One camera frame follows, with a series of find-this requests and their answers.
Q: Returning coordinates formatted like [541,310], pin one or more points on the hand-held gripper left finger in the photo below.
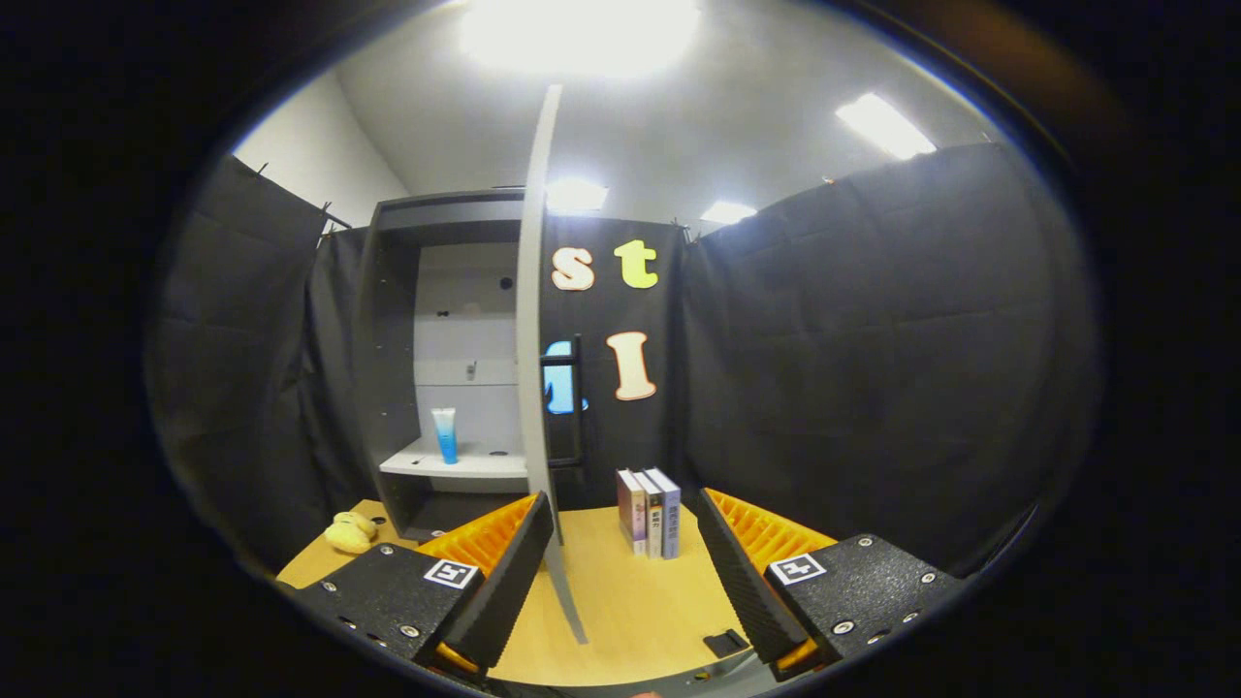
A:
[509,582]

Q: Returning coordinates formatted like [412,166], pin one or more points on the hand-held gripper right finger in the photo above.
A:
[742,591]

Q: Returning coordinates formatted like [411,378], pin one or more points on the white blue cosmetic tube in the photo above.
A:
[446,441]

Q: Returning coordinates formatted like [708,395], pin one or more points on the small black table clamp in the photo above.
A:
[725,642]

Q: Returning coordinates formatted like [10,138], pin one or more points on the yellow plush toy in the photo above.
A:
[351,533]

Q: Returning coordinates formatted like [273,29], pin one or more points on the black backdrop cloth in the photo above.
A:
[873,368]

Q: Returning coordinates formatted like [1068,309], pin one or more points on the dark grey cabinet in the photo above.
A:
[393,339]

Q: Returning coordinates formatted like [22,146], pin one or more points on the small ceiling light panel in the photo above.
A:
[727,210]
[577,194]

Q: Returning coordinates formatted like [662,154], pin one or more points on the long ceiling strip light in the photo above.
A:
[884,124]

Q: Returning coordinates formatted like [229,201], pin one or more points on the large ceiling light panel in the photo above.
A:
[582,34]

